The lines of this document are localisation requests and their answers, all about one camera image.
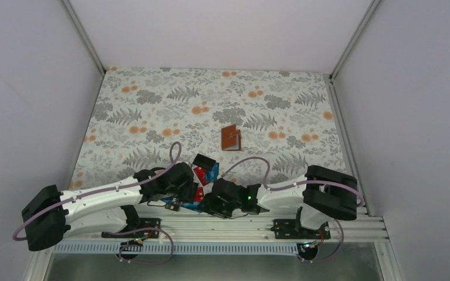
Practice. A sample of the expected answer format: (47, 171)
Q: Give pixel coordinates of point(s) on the red card centre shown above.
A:
(201, 175)

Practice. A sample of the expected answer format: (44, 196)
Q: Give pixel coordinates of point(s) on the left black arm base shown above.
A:
(144, 229)

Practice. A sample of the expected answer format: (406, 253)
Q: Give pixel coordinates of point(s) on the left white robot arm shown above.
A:
(53, 215)

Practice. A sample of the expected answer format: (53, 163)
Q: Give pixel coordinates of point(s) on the red card under black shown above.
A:
(199, 196)

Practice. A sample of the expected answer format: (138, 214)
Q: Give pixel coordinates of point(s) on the black card bottom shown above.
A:
(173, 206)

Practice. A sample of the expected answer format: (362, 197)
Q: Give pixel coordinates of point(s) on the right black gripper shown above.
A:
(210, 206)

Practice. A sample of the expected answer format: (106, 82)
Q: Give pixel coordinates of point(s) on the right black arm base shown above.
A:
(291, 229)

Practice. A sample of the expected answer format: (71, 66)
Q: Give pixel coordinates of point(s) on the blue card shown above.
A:
(184, 205)
(212, 174)

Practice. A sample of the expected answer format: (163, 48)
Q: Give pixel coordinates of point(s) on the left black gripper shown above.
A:
(186, 193)

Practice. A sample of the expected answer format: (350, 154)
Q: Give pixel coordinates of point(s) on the slotted grey cable duct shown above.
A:
(179, 248)

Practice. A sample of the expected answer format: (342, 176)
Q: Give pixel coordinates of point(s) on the aluminium rail frame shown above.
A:
(189, 226)

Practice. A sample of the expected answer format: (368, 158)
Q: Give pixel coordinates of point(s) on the floral patterned table mat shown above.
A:
(286, 123)

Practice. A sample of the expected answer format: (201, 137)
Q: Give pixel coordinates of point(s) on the blue card bottom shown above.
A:
(184, 205)

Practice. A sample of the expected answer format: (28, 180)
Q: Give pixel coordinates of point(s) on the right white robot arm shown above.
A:
(317, 196)

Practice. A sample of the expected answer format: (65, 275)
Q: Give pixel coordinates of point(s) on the blue card centre right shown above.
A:
(212, 174)

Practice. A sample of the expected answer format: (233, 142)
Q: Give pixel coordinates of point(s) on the brown leather card holder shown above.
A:
(230, 138)

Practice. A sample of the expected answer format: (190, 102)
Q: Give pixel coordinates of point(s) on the black card top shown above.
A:
(204, 162)

